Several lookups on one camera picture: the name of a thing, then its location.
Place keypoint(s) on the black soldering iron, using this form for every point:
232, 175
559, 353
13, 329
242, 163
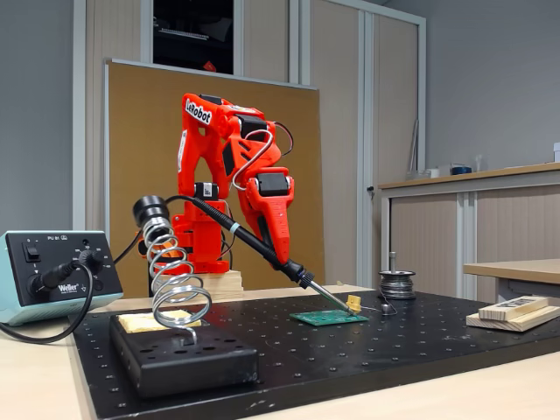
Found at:
249, 238

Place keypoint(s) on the wooden plank stack under arm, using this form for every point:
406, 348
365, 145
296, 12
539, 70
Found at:
227, 284

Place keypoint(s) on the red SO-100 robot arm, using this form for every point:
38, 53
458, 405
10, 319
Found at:
192, 131

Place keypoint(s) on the green circuit board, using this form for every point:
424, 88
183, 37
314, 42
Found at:
324, 318

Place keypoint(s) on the orange plastic clamp part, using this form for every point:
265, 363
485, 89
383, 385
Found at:
142, 247

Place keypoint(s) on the small red object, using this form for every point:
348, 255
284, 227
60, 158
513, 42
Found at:
210, 66

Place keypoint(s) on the black soldering stand base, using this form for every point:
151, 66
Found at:
197, 367

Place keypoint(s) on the teal Weller soldering station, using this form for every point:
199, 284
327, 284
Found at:
44, 245

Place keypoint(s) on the metal spiral iron holder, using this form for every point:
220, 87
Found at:
151, 207

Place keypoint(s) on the yellow power connector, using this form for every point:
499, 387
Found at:
353, 302

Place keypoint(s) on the small round metal magnet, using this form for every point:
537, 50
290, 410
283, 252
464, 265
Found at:
387, 309

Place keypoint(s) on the black perforated breadboard plate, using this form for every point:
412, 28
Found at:
350, 350

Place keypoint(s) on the clear plastic tray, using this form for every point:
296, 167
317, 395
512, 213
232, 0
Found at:
422, 174

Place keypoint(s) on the tall beige roller cabinet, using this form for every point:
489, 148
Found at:
394, 87

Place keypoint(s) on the yellow cleaning sponge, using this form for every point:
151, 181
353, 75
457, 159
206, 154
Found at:
135, 324

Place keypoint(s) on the small blue box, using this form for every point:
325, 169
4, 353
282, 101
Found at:
460, 169

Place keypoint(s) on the low beige sideboard cabinet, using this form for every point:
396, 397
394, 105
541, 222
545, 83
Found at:
503, 227

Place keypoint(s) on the light wood desk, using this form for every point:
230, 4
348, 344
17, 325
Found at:
516, 269

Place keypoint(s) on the wooden plank with Kapla print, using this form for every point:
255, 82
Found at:
512, 307

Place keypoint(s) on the wooden blocks stack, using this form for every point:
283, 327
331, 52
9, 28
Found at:
525, 324

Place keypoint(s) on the white cardboard box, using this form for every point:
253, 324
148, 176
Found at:
557, 152

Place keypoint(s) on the metal spool post bolt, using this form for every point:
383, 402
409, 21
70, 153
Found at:
394, 262

